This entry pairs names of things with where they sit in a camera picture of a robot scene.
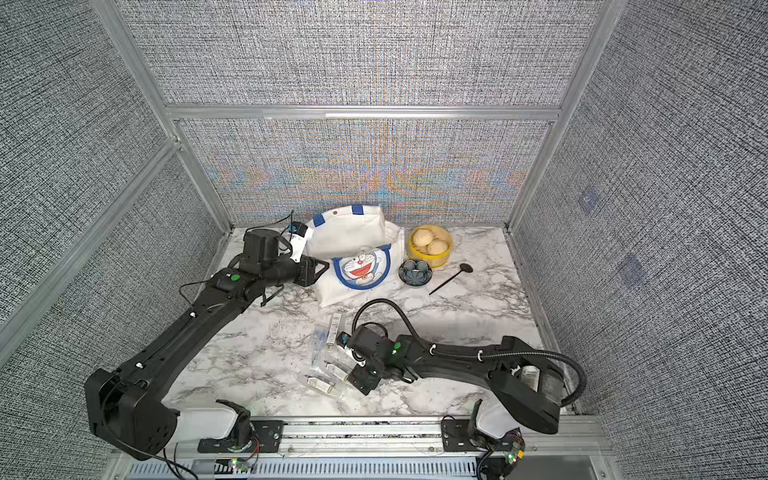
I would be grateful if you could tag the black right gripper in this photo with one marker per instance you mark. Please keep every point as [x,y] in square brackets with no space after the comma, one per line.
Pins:
[362,382]

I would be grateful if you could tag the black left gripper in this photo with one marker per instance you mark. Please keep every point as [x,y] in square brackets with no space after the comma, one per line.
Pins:
[307,266]

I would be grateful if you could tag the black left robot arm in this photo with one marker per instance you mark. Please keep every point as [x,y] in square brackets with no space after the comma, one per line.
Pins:
[125,406]

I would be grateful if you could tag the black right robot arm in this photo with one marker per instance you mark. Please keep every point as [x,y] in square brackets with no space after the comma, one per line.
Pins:
[527,382]

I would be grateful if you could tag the gold label compass case upper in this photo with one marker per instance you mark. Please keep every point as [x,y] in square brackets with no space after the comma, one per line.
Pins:
[338,371]

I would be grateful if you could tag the gold label compass case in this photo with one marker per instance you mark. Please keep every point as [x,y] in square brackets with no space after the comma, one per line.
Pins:
[338,371]
[322,385]

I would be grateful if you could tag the white Doraemon canvas bag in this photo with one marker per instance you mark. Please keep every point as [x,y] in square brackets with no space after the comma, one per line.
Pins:
[363,250]

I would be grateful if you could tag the gold label compass case lower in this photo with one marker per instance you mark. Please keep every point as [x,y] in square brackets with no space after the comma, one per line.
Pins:
[322,385]

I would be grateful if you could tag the upright compass case white label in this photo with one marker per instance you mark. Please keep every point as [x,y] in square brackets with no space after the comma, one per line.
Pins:
[335,322]

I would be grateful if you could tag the blue compass clear case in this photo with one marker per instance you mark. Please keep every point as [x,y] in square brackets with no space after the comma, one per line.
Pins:
[319,346]

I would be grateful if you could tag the blue patterned ceramic bowl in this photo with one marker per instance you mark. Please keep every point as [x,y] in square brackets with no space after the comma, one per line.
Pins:
[415,273]

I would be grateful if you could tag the beige bun left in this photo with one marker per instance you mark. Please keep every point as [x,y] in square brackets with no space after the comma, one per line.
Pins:
[422,237]

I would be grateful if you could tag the beige bun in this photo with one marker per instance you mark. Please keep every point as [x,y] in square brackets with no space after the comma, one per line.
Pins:
[437,247]
[422,237]

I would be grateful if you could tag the yellow bowl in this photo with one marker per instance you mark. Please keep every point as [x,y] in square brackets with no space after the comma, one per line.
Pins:
[421,254]

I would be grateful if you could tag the beige bun right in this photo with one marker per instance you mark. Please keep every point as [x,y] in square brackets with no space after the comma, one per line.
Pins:
[437,247]

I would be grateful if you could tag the black spoon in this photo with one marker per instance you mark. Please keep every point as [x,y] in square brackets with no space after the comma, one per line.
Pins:
[463,268]

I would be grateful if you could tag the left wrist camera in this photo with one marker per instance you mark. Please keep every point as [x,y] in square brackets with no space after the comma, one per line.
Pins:
[299,234]

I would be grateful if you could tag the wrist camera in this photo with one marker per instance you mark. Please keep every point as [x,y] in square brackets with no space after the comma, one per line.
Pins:
[341,340]
[299,234]

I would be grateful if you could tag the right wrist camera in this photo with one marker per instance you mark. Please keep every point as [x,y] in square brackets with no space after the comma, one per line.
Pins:
[341,340]

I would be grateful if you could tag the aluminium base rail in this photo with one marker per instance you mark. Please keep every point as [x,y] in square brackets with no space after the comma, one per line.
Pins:
[380,447]

